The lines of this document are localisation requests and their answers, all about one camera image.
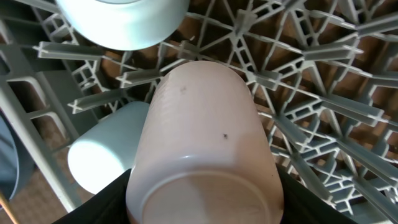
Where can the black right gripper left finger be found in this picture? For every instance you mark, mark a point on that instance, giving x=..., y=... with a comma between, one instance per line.
x=106, y=207

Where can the pink cup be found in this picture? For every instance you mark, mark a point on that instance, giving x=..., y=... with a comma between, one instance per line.
x=203, y=156

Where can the grey dishwasher rack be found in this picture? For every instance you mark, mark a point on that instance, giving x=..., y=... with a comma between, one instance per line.
x=323, y=75

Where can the light blue rice bowl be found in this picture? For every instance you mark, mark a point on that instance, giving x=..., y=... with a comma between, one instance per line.
x=124, y=24

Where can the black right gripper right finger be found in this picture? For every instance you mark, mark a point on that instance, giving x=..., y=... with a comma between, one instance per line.
x=301, y=206

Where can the dark blue plate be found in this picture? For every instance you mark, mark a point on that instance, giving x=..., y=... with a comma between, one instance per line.
x=17, y=166

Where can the wooden chopstick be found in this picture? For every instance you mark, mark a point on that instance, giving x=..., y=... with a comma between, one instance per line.
x=6, y=206

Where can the light blue cup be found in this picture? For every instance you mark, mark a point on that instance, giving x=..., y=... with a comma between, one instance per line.
x=109, y=148

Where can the brown serving tray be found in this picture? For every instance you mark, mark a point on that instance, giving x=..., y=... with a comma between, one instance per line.
x=40, y=193

